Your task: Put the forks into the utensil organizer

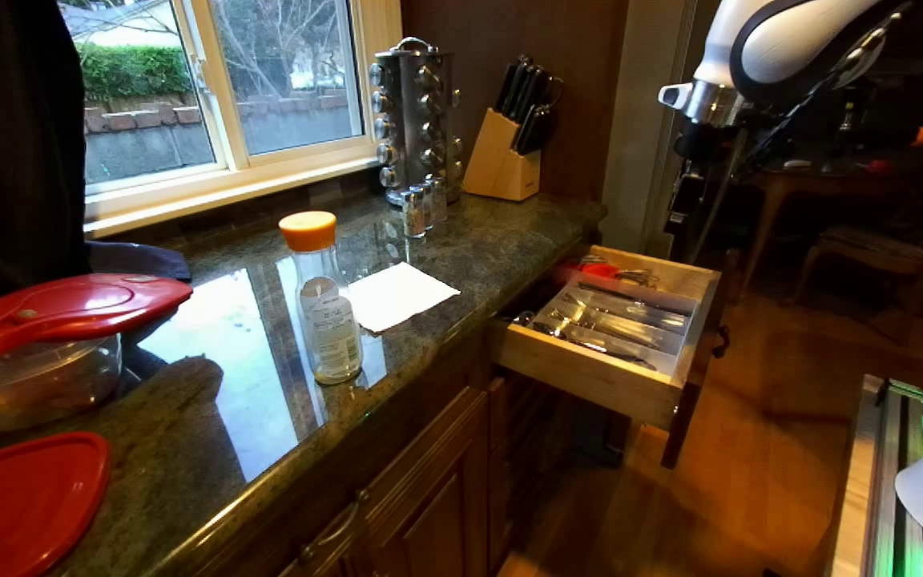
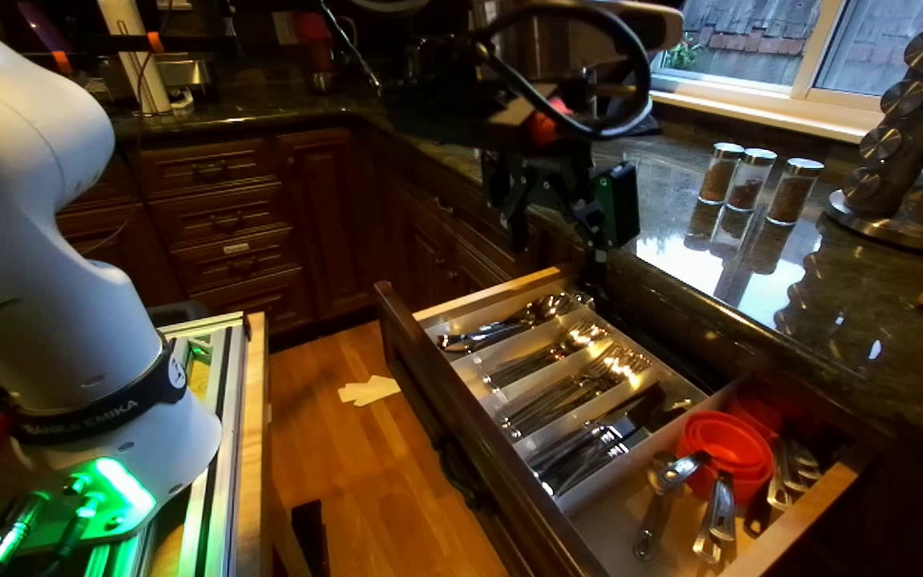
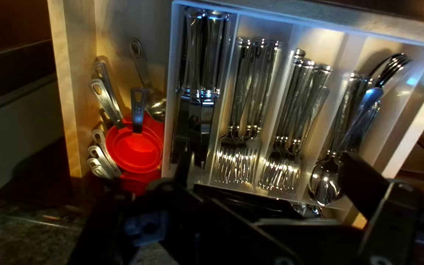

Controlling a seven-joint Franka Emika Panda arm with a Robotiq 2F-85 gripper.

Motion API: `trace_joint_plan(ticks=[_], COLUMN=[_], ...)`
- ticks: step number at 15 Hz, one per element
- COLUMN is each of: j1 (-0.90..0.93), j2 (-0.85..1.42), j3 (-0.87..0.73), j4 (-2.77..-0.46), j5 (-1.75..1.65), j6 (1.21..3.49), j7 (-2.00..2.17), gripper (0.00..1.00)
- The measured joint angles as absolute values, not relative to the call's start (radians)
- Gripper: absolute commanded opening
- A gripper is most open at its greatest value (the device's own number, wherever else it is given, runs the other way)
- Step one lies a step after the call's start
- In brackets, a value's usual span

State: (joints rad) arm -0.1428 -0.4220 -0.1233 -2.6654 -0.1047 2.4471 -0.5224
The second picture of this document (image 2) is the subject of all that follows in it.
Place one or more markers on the white paper scrap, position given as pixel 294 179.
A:
pixel 367 391

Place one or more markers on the dark wood base cabinet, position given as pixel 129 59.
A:
pixel 450 236

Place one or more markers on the silver fork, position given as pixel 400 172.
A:
pixel 574 400

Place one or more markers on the steel rotating spice rack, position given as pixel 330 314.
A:
pixel 910 139

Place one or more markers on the metal can opener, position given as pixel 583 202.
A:
pixel 688 513

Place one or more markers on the red utensil in drawer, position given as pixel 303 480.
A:
pixel 729 451

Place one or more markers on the silver table knife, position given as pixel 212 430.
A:
pixel 605 440

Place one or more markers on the silver table spoon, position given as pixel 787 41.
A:
pixel 503 330

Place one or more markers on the red electric kettle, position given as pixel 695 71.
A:
pixel 315 48

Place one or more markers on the grey utensil organizer tray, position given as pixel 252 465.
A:
pixel 601 390

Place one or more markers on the wooden kitchen drawer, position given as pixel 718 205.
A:
pixel 472 429

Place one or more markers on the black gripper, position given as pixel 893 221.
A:
pixel 543 194

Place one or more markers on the aluminium robot cart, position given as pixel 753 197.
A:
pixel 231 451

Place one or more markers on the grey countertop appliance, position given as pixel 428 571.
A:
pixel 176 77

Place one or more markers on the dark wood drawer cabinet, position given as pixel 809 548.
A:
pixel 226 226

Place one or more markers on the glass spice jar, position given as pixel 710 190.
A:
pixel 718 172
pixel 751 180
pixel 796 190

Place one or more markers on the silver teaspoon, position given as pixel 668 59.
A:
pixel 544 358

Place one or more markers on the wooden framed window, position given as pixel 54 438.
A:
pixel 782 64

